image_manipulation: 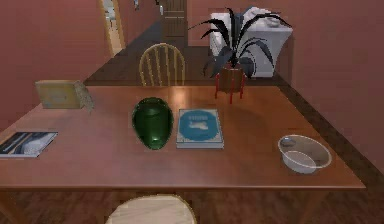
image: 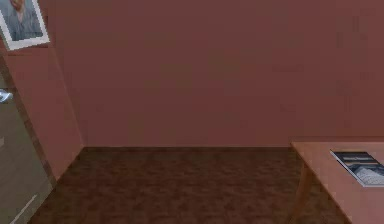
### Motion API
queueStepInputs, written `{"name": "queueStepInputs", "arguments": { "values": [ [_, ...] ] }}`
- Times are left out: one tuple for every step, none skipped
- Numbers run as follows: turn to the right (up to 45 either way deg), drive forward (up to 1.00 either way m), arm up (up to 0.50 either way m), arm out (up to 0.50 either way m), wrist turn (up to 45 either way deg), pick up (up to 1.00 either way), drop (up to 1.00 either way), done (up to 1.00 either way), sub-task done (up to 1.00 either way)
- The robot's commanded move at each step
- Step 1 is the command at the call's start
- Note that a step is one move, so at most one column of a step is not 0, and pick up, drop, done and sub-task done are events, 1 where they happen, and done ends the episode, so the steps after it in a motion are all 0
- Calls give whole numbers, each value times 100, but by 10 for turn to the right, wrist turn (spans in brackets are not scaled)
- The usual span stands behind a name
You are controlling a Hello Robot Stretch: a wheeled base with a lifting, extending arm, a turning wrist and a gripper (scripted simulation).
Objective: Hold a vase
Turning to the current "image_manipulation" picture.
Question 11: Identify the wooden spindle back chair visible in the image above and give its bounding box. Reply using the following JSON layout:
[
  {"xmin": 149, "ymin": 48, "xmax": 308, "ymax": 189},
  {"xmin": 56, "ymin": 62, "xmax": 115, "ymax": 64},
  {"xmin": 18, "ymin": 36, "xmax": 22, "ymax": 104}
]
[{"xmin": 138, "ymin": 42, "xmax": 187, "ymax": 87}]

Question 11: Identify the pale wooden chair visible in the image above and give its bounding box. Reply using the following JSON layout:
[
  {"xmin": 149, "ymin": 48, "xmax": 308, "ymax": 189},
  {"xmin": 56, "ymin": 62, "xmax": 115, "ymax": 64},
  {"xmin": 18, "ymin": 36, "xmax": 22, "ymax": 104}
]
[{"xmin": 105, "ymin": 194, "xmax": 198, "ymax": 224}]

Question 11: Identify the brown wooden table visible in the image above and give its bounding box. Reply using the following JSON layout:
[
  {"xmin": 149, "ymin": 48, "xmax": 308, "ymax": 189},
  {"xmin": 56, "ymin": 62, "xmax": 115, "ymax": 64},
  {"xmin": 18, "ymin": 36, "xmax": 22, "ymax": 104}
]
[{"xmin": 0, "ymin": 85, "xmax": 367, "ymax": 224}]

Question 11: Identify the dark photo magazine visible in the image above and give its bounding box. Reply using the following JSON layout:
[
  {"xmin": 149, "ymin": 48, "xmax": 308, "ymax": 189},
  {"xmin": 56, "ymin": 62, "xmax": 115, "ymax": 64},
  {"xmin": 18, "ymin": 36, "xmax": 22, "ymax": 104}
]
[{"xmin": 0, "ymin": 131, "xmax": 59, "ymax": 159}]

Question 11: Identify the tan cardboard box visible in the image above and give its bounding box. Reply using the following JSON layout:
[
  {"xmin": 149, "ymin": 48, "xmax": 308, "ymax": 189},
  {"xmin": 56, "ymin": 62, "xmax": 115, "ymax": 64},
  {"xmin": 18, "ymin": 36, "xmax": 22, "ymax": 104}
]
[{"xmin": 34, "ymin": 79, "xmax": 95, "ymax": 114}]

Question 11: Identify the green glass vase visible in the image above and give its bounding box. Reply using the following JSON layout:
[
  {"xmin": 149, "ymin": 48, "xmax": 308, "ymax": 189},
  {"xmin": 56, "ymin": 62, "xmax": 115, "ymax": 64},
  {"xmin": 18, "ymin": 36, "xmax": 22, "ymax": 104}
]
[{"xmin": 131, "ymin": 96, "xmax": 175, "ymax": 150}]

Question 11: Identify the dark leafed potted plant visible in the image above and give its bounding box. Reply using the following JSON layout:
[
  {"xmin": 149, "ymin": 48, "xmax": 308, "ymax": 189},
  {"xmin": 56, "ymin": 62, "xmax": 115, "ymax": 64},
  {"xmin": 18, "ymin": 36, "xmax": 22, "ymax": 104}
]
[{"xmin": 188, "ymin": 6, "xmax": 293, "ymax": 105}]

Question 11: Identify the pale wooden door frame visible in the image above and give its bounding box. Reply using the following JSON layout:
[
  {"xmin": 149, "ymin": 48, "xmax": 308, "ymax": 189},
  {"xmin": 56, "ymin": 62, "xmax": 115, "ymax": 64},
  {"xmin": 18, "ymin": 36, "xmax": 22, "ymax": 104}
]
[{"xmin": 97, "ymin": 0, "xmax": 127, "ymax": 57}]

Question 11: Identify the blue hardcover book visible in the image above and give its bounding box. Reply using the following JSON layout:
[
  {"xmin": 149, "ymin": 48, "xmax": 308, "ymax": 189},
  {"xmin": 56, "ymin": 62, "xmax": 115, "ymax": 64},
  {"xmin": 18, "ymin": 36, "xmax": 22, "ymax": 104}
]
[{"xmin": 175, "ymin": 108, "xmax": 225, "ymax": 150}]

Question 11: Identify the dark wooden door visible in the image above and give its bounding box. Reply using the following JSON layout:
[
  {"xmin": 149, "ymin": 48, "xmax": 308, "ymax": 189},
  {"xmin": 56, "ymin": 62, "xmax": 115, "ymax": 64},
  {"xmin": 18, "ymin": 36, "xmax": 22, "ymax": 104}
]
[{"xmin": 161, "ymin": 0, "xmax": 188, "ymax": 38}]

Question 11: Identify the clear glass bowl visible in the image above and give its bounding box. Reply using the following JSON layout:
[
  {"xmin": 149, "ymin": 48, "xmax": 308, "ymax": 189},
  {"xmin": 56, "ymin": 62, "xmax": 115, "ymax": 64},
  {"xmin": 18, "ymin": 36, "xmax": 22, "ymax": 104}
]
[{"xmin": 277, "ymin": 134, "xmax": 333, "ymax": 175}]

